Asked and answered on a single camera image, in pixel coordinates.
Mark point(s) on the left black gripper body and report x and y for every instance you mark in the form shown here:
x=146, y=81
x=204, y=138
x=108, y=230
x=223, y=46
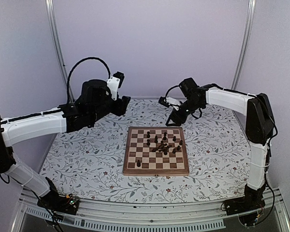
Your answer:
x=102, y=109

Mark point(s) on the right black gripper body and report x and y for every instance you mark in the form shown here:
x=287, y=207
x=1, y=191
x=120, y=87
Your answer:
x=191, y=107

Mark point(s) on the wooden chess board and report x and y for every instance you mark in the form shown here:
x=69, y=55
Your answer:
x=155, y=163

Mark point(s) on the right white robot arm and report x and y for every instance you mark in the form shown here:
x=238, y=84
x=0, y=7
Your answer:
x=260, y=123

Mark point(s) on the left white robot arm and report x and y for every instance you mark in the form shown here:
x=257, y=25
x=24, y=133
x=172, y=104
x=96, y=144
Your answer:
x=18, y=129

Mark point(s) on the fallen brown chess piece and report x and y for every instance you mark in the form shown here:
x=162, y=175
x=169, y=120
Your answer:
x=165, y=146

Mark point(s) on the fallen dark chess piece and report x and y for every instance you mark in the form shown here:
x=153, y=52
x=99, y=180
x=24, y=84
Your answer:
x=158, y=149

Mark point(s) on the floral patterned table mat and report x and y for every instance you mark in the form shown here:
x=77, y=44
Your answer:
x=89, y=162

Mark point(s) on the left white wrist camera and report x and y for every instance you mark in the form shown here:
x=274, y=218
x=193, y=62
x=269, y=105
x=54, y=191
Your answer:
x=114, y=82

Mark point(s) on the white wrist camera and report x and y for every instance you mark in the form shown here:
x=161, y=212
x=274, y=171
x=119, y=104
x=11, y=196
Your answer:
x=114, y=82
x=168, y=101

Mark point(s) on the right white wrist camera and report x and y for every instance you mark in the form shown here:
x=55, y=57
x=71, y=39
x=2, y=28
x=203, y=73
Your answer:
x=168, y=101

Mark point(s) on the left aluminium frame post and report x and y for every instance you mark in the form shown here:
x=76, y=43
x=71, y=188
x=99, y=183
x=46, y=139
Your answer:
x=56, y=41

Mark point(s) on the aluminium frame post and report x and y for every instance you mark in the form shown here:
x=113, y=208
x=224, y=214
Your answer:
x=245, y=42
x=56, y=41

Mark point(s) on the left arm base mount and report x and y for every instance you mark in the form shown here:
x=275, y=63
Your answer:
x=67, y=204

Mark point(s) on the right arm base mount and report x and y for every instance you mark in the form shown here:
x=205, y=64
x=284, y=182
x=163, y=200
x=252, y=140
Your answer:
x=252, y=204

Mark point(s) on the right aluminium frame post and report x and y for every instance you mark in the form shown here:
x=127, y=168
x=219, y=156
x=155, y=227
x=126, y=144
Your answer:
x=245, y=42

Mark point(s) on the front aluminium rail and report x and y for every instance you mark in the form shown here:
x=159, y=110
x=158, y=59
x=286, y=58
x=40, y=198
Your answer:
x=100, y=216

